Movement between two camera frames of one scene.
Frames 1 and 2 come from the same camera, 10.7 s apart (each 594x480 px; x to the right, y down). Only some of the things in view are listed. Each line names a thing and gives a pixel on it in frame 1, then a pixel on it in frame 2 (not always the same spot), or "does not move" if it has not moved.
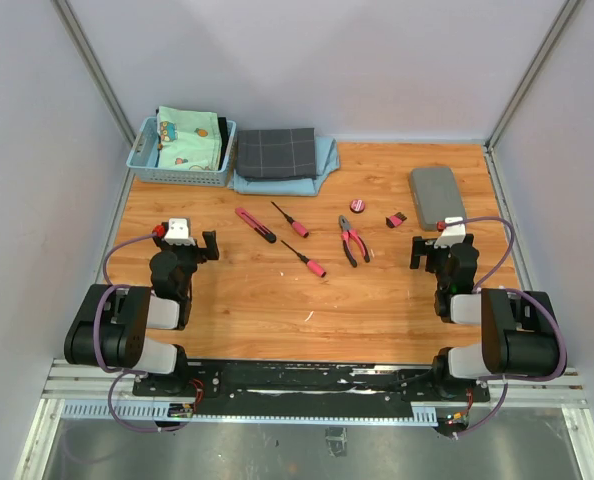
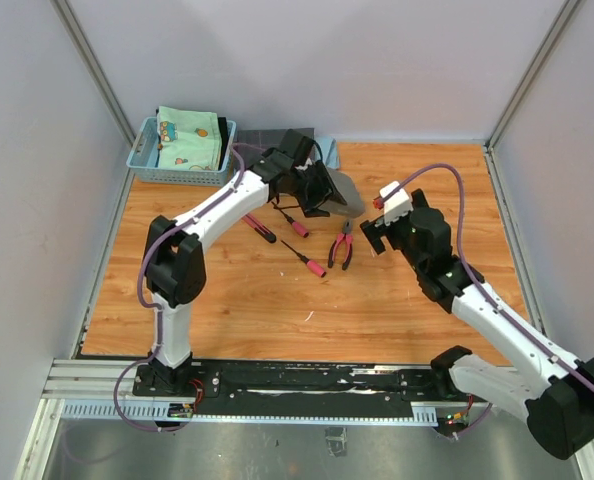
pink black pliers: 346,233 → 348,234
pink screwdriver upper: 298,228 does not move
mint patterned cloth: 188,139 does not move
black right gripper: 421,247 → 374,232
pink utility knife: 255,225 does not move
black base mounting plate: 308,388 does not move
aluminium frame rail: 71,381 does not move
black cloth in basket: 224,136 does not move
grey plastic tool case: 436,195 → 345,186
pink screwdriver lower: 312,266 does not move
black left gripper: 195,249 → 324,187
